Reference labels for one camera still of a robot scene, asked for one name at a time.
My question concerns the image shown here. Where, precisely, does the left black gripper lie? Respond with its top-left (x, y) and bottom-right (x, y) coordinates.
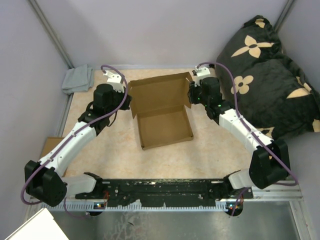
top-left (106, 85), bottom-right (132, 117)

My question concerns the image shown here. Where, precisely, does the brown cardboard box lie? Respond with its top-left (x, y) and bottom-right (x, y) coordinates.
top-left (128, 72), bottom-right (194, 150)

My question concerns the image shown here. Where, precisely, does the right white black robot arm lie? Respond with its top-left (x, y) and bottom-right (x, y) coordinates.
top-left (188, 77), bottom-right (290, 198)

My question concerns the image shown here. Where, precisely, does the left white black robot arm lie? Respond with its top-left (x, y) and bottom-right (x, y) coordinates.
top-left (20, 83), bottom-right (131, 207)

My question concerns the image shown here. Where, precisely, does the small folded cardboard box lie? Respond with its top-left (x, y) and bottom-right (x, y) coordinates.
top-left (39, 137), bottom-right (70, 177)

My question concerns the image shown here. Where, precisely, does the grey folded cloth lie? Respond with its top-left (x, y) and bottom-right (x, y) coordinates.
top-left (61, 64), bottom-right (94, 95)

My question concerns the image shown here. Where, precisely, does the black floral pillow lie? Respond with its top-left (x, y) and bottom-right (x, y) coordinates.
top-left (215, 15), bottom-right (320, 139)

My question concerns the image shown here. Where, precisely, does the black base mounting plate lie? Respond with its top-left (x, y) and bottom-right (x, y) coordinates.
top-left (75, 179), bottom-right (242, 206)

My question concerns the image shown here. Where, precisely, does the white board corner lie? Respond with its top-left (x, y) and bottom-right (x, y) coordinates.
top-left (6, 208), bottom-right (69, 240)

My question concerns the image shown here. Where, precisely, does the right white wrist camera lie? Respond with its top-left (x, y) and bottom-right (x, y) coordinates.
top-left (192, 66), bottom-right (211, 87)

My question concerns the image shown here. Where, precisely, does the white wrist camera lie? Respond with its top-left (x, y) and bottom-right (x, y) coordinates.
top-left (192, 66), bottom-right (211, 87)
top-left (103, 70), bottom-right (125, 93)

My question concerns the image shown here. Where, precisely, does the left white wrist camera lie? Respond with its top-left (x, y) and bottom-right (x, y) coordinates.
top-left (103, 70), bottom-right (125, 93)

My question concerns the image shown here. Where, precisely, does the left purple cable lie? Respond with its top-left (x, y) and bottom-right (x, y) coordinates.
top-left (20, 64), bottom-right (130, 220)

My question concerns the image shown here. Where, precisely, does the purple cable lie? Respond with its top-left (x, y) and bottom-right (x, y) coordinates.
top-left (196, 62), bottom-right (300, 217)
top-left (20, 64), bottom-right (130, 220)

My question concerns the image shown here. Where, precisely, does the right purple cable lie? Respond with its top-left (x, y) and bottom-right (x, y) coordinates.
top-left (196, 62), bottom-right (300, 217)

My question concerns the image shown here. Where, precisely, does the aluminium frame rail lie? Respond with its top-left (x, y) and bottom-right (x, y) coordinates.
top-left (27, 186), bottom-right (303, 216)

